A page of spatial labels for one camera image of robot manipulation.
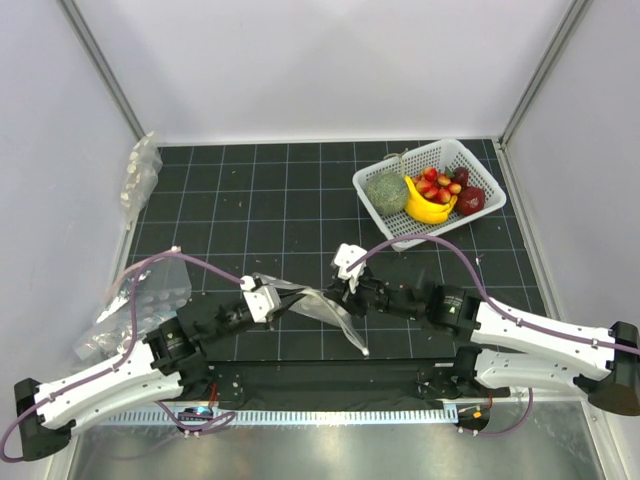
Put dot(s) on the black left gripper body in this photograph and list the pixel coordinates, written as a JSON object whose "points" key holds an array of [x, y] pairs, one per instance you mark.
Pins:
{"points": [[235, 322]]}

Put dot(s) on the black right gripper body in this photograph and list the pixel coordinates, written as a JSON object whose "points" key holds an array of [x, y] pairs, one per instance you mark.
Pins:
{"points": [[374, 292]]}

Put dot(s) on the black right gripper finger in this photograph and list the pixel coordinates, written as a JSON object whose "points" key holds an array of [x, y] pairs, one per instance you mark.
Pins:
{"points": [[351, 303], [338, 286]]}

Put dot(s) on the clear dotted zip bag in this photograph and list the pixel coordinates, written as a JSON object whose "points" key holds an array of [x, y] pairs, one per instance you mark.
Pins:
{"points": [[320, 310]]}

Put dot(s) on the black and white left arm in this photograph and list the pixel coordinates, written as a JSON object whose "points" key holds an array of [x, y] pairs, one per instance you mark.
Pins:
{"points": [[171, 362]]}

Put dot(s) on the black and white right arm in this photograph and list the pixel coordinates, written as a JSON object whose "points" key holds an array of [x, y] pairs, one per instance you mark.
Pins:
{"points": [[511, 347]]}

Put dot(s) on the clear bag of snacks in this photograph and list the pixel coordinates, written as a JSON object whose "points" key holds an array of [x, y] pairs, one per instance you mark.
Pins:
{"points": [[141, 177]]}

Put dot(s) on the yellow banana bunch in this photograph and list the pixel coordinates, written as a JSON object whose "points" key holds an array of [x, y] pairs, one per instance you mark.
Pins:
{"points": [[425, 211]]}

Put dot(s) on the green netted melon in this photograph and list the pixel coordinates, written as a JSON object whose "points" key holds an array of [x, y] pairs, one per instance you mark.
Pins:
{"points": [[387, 192]]}

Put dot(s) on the white plastic basket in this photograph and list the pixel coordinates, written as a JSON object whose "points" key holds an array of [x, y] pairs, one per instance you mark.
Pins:
{"points": [[444, 155]]}

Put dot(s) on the red lychee cluster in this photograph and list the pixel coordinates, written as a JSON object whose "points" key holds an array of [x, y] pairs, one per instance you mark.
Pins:
{"points": [[436, 186]]}

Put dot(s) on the small dark red fruit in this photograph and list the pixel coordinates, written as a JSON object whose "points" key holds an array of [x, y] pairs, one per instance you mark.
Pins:
{"points": [[461, 176]]}

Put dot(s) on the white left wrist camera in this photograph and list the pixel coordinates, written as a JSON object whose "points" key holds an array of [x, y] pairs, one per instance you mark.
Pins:
{"points": [[262, 298]]}

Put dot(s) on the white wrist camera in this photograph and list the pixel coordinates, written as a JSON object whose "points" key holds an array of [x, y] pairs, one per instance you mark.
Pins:
{"points": [[262, 298], [347, 265]]}

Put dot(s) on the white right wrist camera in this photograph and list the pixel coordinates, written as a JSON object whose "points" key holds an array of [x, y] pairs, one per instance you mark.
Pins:
{"points": [[347, 265]]}

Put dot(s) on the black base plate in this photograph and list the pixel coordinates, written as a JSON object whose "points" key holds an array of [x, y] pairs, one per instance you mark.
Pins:
{"points": [[347, 385]]}

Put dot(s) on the white slotted cable duct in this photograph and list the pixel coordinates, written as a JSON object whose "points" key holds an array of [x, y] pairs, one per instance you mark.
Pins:
{"points": [[154, 416]]}

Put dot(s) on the aluminium corner post left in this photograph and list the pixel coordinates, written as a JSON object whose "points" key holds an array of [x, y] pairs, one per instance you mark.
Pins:
{"points": [[88, 41]]}

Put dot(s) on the aluminium corner post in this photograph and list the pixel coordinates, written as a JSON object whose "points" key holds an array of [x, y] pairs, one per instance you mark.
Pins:
{"points": [[88, 41], [561, 37]]}

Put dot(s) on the aluminium corner post right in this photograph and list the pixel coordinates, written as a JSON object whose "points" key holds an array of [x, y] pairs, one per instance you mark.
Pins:
{"points": [[561, 37]]}

